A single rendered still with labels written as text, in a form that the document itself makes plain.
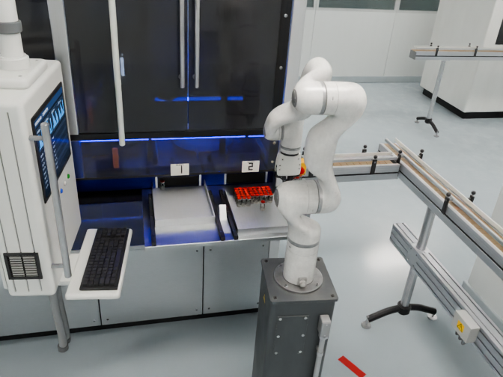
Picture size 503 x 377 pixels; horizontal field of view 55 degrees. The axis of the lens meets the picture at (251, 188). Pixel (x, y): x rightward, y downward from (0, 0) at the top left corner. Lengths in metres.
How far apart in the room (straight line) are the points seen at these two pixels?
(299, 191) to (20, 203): 0.92
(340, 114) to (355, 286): 1.98
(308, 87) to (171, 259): 1.41
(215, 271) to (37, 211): 1.19
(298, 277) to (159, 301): 1.10
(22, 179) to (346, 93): 1.05
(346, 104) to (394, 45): 6.31
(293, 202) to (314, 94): 0.40
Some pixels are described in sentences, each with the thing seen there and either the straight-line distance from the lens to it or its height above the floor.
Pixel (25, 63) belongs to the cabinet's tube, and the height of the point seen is 1.61.
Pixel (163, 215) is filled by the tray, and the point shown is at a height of 0.88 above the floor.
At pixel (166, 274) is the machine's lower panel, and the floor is 0.40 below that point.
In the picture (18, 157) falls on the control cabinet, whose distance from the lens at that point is 1.67.
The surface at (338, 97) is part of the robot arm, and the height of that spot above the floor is 1.63.
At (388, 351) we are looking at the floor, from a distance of 2.96.
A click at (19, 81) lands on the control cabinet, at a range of 1.71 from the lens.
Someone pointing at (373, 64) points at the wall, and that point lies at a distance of 7.70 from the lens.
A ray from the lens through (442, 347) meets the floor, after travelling 3.11.
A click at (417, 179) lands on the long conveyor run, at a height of 0.92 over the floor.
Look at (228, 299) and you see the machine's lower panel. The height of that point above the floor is 0.18.
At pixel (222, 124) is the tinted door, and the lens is 2.24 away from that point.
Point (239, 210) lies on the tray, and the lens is 2.25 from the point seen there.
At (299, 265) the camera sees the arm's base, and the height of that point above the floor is 0.96.
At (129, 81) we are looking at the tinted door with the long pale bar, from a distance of 2.14.
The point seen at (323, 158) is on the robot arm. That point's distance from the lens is 1.56.
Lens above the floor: 2.07
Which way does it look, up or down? 29 degrees down
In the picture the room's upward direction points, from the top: 4 degrees clockwise
